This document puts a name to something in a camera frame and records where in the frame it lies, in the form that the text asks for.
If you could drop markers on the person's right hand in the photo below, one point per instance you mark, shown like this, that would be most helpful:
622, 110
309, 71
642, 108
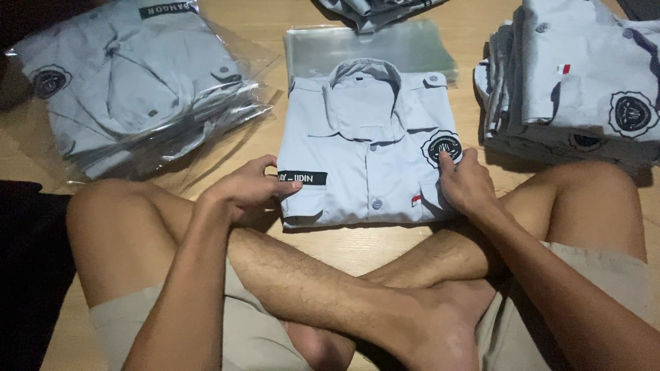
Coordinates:
472, 185

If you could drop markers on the person's left hand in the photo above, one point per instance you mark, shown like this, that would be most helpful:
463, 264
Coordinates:
237, 190

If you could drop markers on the person's left fingers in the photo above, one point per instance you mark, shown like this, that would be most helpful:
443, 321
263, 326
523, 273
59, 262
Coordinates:
281, 188

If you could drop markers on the grey uniform shirt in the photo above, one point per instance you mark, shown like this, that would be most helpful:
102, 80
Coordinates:
361, 165

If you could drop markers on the person's left leg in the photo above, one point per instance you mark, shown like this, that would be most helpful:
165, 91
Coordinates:
309, 288

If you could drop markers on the person's leg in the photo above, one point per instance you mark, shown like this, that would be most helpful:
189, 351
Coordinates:
309, 288
582, 206

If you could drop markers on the beige shorts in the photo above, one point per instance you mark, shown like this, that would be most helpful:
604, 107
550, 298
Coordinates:
247, 335

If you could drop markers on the pile of bagged grey shirts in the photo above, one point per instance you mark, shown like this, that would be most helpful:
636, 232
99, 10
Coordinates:
129, 77

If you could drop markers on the stack of clear plastic bags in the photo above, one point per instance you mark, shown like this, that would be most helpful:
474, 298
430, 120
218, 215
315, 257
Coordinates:
412, 46

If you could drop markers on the crumpled grey shirt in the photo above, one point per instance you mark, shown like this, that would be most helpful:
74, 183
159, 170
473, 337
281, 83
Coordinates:
371, 13

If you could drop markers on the black cloth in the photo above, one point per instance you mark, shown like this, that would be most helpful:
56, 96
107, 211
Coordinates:
31, 268

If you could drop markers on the person's right leg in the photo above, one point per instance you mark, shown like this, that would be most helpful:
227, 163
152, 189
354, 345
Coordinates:
582, 206

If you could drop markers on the stack of unbagged grey shirts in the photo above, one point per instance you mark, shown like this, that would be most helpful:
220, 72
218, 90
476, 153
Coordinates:
577, 77

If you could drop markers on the dark grey cloth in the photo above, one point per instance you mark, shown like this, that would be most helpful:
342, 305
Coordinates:
642, 8

